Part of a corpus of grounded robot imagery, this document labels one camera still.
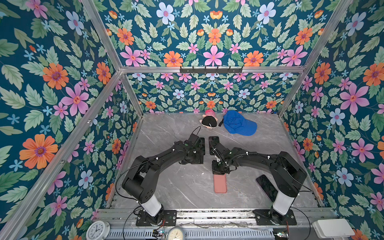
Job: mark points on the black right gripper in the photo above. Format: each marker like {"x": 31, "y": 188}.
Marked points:
{"x": 215, "y": 171}

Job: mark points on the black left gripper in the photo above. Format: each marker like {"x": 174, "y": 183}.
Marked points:
{"x": 199, "y": 160}

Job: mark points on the light blue phone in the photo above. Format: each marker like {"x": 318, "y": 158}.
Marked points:
{"x": 202, "y": 146}

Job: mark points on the black phone case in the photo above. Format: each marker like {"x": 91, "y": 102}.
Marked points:
{"x": 213, "y": 141}

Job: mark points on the pink phone case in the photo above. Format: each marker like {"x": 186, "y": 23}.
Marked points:
{"x": 220, "y": 184}

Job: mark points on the black smartphone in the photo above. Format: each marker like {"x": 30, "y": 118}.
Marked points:
{"x": 267, "y": 186}

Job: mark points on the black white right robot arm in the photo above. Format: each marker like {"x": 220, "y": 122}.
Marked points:
{"x": 288, "y": 174}

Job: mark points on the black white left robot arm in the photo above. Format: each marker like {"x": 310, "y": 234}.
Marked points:
{"x": 142, "y": 177}

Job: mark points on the blue baseball cap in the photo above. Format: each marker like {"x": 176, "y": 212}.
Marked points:
{"x": 235, "y": 123}

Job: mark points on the plush doll pink striped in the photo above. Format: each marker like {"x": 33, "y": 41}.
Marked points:
{"x": 209, "y": 119}

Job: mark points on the round timer gauge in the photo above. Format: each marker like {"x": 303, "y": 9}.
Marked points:
{"x": 176, "y": 233}

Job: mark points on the white vented strip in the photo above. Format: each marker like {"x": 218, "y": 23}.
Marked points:
{"x": 193, "y": 234}

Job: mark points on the white round clock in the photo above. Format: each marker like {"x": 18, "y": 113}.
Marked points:
{"x": 98, "y": 230}

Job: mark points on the white rectangular box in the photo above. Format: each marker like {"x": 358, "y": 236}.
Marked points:
{"x": 332, "y": 228}

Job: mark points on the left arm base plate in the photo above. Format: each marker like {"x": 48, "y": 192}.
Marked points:
{"x": 168, "y": 218}

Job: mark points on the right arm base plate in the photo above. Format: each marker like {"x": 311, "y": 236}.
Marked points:
{"x": 271, "y": 217}

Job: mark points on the black hook rail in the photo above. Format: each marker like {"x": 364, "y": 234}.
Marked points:
{"x": 211, "y": 70}

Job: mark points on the aluminium front rail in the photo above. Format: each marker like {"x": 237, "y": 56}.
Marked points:
{"x": 215, "y": 217}

